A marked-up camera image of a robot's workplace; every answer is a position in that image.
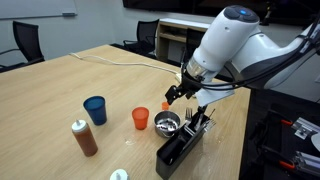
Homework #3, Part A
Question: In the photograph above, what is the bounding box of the black wall screen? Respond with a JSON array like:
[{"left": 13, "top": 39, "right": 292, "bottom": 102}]
[{"left": 121, "top": 0, "right": 320, "bottom": 27}]

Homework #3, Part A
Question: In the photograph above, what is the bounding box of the large orange plastic cup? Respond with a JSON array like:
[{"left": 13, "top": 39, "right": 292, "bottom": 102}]
[{"left": 131, "top": 106, "right": 150, "bottom": 131}]

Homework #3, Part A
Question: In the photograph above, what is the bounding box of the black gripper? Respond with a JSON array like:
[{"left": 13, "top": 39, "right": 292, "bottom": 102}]
[{"left": 165, "top": 79, "right": 202, "bottom": 106}]

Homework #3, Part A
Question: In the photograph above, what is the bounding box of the metal bowl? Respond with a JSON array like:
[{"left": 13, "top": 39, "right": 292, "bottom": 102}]
[{"left": 153, "top": 110, "right": 182, "bottom": 139}]

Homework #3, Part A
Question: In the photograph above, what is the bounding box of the white power strip cable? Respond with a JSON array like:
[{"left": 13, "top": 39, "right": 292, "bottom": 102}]
[{"left": 68, "top": 52, "right": 180, "bottom": 76}]

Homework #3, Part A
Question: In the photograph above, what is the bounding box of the orange clamp handle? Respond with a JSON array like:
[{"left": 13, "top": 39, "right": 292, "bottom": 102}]
[
  {"left": 278, "top": 160, "right": 296, "bottom": 171},
  {"left": 280, "top": 118, "right": 294, "bottom": 127}
]

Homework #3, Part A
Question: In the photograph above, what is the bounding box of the blue plastic cup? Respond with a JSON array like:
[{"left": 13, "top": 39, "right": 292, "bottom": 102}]
[{"left": 83, "top": 95, "right": 108, "bottom": 127}]

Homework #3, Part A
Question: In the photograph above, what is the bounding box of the black cutlery caddy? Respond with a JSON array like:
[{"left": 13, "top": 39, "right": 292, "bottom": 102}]
[{"left": 155, "top": 114, "right": 212, "bottom": 180}]

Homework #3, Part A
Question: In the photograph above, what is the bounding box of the dark fork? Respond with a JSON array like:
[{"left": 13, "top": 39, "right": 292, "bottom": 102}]
[{"left": 191, "top": 105, "right": 208, "bottom": 130}]

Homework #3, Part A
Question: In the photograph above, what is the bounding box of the black equipment cart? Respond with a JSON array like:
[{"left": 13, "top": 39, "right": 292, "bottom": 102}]
[{"left": 248, "top": 99, "right": 320, "bottom": 180}]

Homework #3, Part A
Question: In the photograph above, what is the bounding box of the whiteboard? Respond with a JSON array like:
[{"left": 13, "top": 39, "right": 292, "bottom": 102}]
[{"left": 0, "top": 0, "right": 78, "bottom": 21}]

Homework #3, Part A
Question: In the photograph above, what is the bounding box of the black office chair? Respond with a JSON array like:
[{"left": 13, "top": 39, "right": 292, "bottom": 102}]
[
  {"left": 122, "top": 18, "right": 161, "bottom": 58},
  {"left": 181, "top": 28, "right": 205, "bottom": 66},
  {"left": 0, "top": 20, "right": 46, "bottom": 73}
]

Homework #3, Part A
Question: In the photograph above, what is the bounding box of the aluminium extrusion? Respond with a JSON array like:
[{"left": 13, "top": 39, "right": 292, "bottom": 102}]
[
  {"left": 290, "top": 116, "right": 320, "bottom": 141},
  {"left": 293, "top": 150, "right": 320, "bottom": 176}
]

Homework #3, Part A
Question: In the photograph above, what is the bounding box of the brown sauce squeeze bottle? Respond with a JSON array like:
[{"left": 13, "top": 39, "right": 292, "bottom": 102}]
[{"left": 71, "top": 119, "right": 99, "bottom": 158}]

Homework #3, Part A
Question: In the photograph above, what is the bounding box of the silver fork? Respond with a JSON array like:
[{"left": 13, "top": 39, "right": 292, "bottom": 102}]
[
  {"left": 184, "top": 106, "right": 195, "bottom": 125},
  {"left": 202, "top": 119, "right": 217, "bottom": 133}
]

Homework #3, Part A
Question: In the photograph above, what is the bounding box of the wooden shelf desk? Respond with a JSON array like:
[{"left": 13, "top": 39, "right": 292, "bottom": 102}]
[{"left": 155, "top": 18, "right": 212, "bottom": 66}]

